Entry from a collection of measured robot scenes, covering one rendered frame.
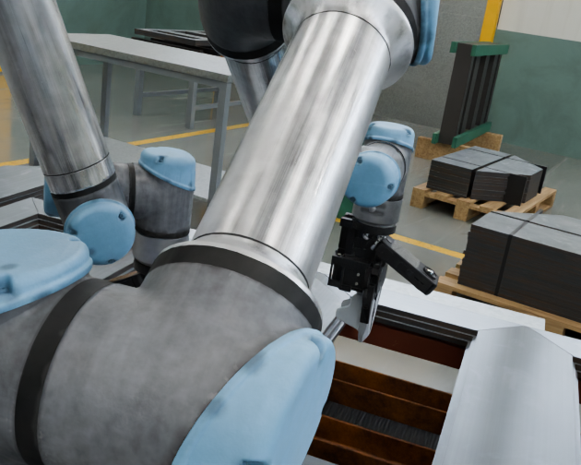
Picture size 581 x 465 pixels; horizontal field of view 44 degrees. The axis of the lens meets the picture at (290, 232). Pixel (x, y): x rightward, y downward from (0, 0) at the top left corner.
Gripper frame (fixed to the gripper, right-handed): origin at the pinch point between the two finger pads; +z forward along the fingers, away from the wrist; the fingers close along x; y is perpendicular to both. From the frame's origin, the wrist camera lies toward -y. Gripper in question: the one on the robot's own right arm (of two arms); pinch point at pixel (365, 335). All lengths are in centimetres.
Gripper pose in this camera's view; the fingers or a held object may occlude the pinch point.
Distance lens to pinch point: 123.3
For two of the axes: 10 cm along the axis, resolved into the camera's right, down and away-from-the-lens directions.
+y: -9.4, -2.3, 2.6
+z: -1.4, 9.4, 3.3
